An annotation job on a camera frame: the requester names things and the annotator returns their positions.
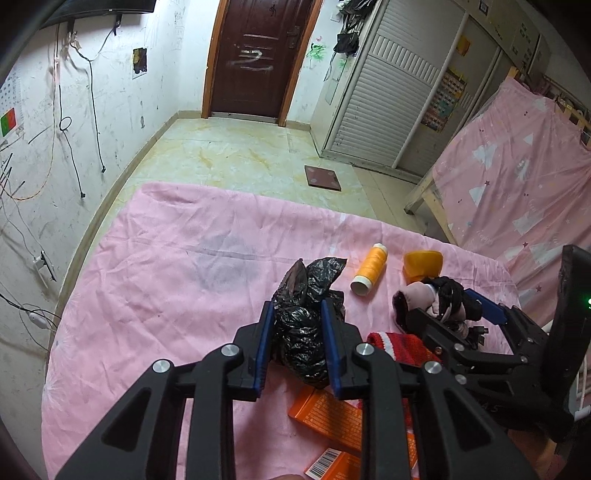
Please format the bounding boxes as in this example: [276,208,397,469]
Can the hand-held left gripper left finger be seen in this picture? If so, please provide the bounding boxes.
[55,300,278,480]

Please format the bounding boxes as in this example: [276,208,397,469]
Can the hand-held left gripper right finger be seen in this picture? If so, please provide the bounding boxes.
[321,298,539,480]

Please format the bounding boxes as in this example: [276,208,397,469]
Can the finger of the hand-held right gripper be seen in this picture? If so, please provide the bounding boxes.
[464,288,549,360]
[404,308,546,394]

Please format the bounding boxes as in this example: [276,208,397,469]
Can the black and pink doll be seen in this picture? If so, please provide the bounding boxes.
[392,276,483,352]

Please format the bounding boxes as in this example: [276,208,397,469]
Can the black plastic bag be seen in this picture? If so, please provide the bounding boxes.
[272,257,348,387]

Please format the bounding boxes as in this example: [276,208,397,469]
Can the orange plastic cup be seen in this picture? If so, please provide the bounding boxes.
[403,249,443,284]

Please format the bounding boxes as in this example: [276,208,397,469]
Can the orange thread spool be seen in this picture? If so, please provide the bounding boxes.
[350,243,389,295]

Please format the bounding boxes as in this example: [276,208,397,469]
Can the red knitted cloth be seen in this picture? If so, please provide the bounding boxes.
[366,331,441,370]

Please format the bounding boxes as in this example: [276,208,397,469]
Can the pink bed sheet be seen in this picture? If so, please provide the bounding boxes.
[41,181,520,480]

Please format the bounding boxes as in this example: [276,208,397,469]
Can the pink patterned sheet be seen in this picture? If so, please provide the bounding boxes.
[431,76,591,319]

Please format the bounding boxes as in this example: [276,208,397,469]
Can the brown bathroom scale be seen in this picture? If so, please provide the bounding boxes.
[305,166,342,192]

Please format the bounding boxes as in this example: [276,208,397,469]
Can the colourful chart poster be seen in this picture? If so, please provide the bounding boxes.
[421,68,468,132]

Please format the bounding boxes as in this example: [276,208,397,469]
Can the white power strip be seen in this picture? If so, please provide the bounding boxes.
[33,250,57,282]

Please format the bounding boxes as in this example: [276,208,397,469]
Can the white louvred wardrobe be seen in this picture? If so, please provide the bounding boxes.
[309,0,552,178]

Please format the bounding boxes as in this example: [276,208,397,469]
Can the dark brown door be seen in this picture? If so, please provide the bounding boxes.
[202,0,324,127]

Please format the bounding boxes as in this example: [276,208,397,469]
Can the eye chart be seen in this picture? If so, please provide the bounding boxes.
[0,69,24,139]

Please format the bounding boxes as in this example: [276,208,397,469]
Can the white metal frame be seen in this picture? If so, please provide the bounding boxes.
[570,355,591,416]

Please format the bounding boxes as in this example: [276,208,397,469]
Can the wooden bed frame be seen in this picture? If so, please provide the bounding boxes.
[405,65,591,245]

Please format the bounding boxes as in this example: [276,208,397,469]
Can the black cable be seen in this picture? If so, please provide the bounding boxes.
[58,28,108,200]

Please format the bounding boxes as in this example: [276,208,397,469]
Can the black wall television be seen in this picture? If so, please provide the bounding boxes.
[37,0,158,31]

